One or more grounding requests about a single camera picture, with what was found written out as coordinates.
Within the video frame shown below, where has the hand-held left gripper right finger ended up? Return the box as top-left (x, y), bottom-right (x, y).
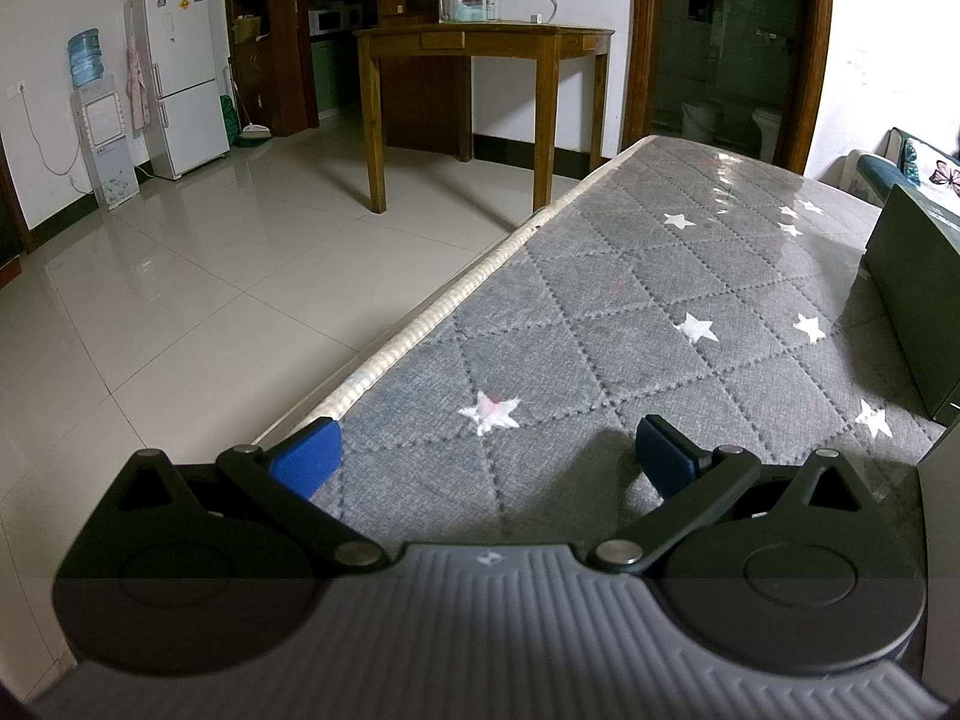
top-left (589, 415), bottom-right (893, 575)

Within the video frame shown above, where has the white power cord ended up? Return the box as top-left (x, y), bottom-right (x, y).
top-left (21, 88), bottom-right (85, 179)

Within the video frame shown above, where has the white bucket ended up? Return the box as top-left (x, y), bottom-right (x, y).
top-left (681, 101), bottom-right (725, 143)

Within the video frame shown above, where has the butterfly-print cushion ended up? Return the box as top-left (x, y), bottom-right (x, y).
top-left (896, 135), bottom-right (960, 203)

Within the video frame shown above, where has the pink towel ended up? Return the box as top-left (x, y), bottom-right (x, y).
top-left (124, 34), bottom-right (152, 137)

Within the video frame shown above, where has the white water dispenser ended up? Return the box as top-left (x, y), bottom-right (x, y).
top-left (70, 75), bottom-right (140, 211)

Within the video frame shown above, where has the grey star quilted desktop cover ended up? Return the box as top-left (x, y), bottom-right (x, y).
top-left (247, 135), bottom-right (960, 541)

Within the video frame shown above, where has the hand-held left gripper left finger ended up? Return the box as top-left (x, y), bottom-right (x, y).
top-left (64, 416), bottom-right (391, 575)

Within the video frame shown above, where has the blue water bottle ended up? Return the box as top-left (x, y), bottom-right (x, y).
top-left (67, 28), bottom-right (106, 89)

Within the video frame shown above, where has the white refrigerator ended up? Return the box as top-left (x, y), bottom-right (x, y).
top-left (124, 0), bottom-right (232, 181)

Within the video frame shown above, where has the brown wooden table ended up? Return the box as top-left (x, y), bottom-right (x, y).
top-left (352, 22), bottom-right (616, 215)

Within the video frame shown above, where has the white microwave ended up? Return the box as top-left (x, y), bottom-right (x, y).
top-left (309, 6), bottom-right (365, 37)

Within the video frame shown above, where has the brown wooden door frame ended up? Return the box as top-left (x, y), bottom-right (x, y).
top-left (621, 0), bottom-right (837, 177)

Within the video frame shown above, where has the dark wooden cabinet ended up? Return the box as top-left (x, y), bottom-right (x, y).
top-left (221, 0), bottom-right (473, 158)

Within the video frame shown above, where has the white broom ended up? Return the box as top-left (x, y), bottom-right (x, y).
top-left (229, 71), bottom-right (275, 149)

